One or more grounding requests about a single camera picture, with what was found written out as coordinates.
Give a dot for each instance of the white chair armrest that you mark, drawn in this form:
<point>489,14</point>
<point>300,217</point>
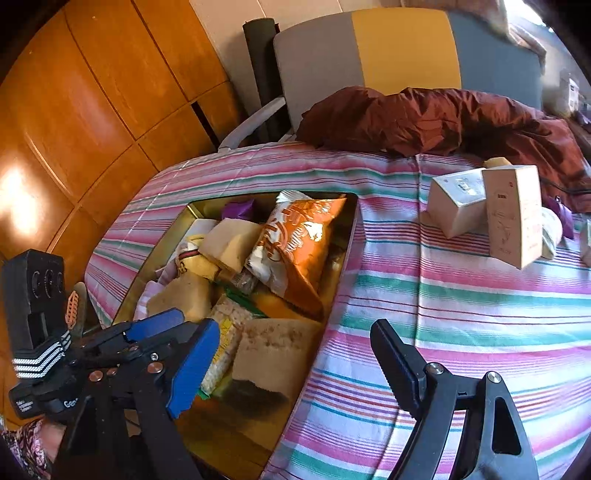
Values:
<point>249,122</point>

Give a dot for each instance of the purple packet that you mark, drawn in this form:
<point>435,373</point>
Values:
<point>238,210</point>

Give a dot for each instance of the pink cloth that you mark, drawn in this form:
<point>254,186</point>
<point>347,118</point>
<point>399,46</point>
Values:
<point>148,297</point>

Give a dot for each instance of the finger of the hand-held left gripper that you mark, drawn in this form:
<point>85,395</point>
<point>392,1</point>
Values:
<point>124,359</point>
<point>154,323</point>

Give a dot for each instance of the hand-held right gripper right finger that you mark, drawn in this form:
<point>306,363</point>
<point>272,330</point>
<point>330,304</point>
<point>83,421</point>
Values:
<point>399,364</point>

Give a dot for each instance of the pale pink sock ball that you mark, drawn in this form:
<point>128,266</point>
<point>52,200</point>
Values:
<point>551,233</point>

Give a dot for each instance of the gold metal tray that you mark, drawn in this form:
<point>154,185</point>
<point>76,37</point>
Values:
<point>221,434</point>

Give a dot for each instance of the flat white carton box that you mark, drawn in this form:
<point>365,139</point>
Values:
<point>455,207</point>

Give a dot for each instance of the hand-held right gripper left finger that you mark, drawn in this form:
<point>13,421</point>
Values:
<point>194,369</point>

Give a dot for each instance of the yellow sponge block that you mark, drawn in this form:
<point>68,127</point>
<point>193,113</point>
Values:
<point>231,244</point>
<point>180,297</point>

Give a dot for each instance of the yellow striped sock ball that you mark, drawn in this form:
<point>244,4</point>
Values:
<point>198,265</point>

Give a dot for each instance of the clear snack packet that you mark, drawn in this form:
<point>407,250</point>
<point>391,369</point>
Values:
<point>240,281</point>

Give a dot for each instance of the pale yellow sponge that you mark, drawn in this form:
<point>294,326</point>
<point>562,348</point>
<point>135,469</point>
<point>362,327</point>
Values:
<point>498,163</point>

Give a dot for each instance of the pink bedding pile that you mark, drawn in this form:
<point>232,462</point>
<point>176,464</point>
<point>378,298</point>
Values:
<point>526,39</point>

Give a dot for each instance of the tall white carton box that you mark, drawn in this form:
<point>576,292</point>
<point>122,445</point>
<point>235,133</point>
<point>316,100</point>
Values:
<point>512,217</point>

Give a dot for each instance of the large tan sponge block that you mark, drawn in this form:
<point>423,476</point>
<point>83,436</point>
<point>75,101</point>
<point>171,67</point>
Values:
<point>272,350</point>

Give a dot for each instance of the purple cloth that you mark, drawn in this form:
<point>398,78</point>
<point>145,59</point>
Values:
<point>565,221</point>

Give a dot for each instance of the orange snack bag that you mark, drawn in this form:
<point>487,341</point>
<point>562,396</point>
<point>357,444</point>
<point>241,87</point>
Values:
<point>295,249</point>

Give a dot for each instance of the wooden wardrobe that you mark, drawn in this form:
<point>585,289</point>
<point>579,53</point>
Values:
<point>92,115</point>

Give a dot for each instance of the black rolled mat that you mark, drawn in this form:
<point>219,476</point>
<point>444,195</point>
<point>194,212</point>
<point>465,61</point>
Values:
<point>263,78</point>

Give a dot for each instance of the maroon jacket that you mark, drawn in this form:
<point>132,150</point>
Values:
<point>438,120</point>

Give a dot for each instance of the striped blanket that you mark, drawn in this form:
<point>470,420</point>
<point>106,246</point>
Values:
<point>415,300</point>

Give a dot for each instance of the small white box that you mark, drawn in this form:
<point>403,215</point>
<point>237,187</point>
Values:
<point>571,92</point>

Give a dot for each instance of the person's left forearm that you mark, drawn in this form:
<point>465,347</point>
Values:
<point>23,450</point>

